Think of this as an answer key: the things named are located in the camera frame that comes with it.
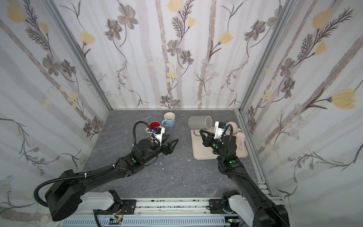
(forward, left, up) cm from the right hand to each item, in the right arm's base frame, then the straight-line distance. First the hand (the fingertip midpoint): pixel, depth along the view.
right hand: (199, 129), depth 74 cm
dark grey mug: (+5, -1, 0) cm, 5 cm away
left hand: (-2, +14, -4) cm, 15 cm away
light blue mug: (+20, +18, -20) cm, 34 cm away
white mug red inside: (+17, +31, -23) cm, 42 cm away
